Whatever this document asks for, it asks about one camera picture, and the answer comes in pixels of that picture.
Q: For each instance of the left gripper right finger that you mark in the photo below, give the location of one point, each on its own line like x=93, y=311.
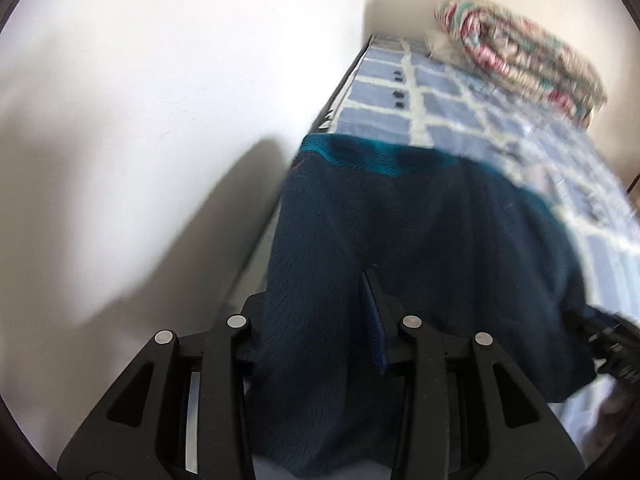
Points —
x=467, y=411

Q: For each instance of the teal plaid fleece jacket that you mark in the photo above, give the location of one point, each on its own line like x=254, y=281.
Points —
x=459, y=246

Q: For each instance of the blue checked bed sheet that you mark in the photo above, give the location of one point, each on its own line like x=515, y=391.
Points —
x=399, y=98

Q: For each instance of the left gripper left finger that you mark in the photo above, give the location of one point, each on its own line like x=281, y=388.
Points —
x=177, y=411

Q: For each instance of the folded floral quilt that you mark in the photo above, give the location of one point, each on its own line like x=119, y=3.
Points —
x=519, y=55

